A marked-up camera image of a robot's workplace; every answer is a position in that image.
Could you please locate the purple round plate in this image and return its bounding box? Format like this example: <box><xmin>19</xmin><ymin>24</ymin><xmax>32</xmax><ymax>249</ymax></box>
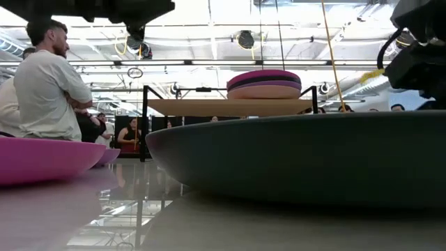
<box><xmin>226</xmin><ymin>79</ymin><xmax>302</xmax><ymax>96</ymax></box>
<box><xmin>92</xmin><ymin>148</ymin><xmax>121</xmax><ymax>168</ymax></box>

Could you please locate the salmon round plate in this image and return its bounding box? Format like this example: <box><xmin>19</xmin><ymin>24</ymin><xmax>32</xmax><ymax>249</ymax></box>
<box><xmin>226</xmin><ymin>84</ymin><xmax>302</xmax><ymax>101</ymax></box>

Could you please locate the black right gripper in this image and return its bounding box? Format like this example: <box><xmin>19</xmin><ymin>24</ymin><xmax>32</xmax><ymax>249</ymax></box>
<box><xmin>384</xmin><ymin>41</ymin><xmax>446</xmax><ymax>111</ymax></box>

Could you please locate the yellow hanging cable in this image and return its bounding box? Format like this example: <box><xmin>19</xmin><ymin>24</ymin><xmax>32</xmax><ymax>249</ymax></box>
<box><xmin>320</xmin><ymin>0</ymin><xmax>346</xmax><ymax>112</ymax></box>

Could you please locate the black hanging cable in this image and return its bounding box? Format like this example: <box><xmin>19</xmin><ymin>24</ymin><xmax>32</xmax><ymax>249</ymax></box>
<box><xmin>274</xmin><ymin>0</ymin><xmax>286</xmax><ymax>72</ymax></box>

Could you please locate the pink round plate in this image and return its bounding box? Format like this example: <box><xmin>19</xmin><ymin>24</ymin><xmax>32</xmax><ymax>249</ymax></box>
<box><xmin>0</xmin><ymin>135</ymin><xmax>107</xmax><ymax>186</ymax></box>
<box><xmin>226</xmin><ymin>68</ymin><xmax>302</xmax><ymax>88</ymax></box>

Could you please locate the wooden shelf with black legs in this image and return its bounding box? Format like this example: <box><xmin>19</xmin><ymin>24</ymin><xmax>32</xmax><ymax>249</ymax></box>
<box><xmin>140</xmin><ymin>84</ymin><xmax>318</xmax><ymax>163</ymax></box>

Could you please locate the black partition wall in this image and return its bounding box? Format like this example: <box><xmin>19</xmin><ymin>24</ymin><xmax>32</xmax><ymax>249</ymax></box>
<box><xmin>114</xmin><ymin>114</ymin><xmax>241</xmax><ymax>160</ymax></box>

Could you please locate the dark grey round plate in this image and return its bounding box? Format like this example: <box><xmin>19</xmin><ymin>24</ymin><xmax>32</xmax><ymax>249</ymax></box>
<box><xmin>226</xmin><ymin>75</ymin><xmax>302</xmax><ymax>92</ymax></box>
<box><xmin>145</xmin><ymin>110</ymin><xmax>446</xmax><ymax>210</ymax></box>

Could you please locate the yellow cable tag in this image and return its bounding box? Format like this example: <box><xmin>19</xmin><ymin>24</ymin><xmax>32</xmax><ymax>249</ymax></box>
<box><xmin>359</xmin><ymin>68</ymin><xmax>386</xmax><ymax>84</ymax></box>

